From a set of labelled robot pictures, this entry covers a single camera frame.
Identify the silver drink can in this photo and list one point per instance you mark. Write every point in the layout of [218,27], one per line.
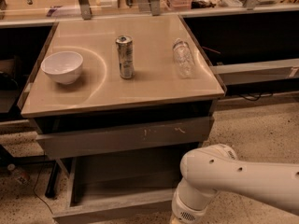
[124,45]

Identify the grey metal beam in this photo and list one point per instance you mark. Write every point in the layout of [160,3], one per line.
[244,73]

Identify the small bottle on floor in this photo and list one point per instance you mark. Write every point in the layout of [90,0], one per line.
[19,174]

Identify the white ceramic bowl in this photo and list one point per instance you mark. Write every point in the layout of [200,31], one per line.
[63,67]

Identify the clear plastic bottle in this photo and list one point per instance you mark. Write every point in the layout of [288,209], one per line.
[183,59]

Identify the grey drawer cabinet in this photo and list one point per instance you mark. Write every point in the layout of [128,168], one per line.
[130,94]

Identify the grey drawer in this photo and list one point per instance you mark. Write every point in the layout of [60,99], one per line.
[122,184]
[128,137]

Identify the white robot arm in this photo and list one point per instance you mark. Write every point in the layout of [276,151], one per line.
[207,171]

